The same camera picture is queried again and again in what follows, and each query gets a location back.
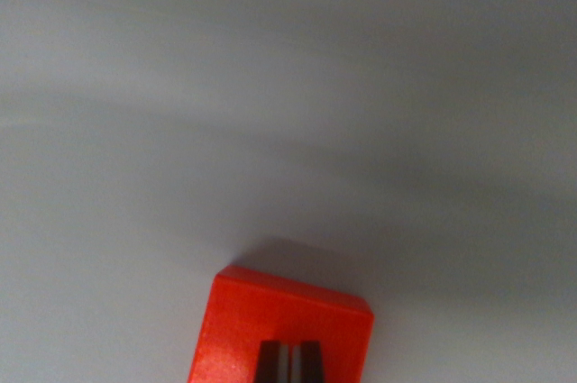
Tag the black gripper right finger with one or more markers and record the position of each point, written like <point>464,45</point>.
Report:
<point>312,362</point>

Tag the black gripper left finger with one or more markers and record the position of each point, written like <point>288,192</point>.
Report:
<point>269,362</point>

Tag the red wooden block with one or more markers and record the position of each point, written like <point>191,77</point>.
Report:
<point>279,311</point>

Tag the white plastic bin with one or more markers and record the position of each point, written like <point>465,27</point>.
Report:
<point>270,108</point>

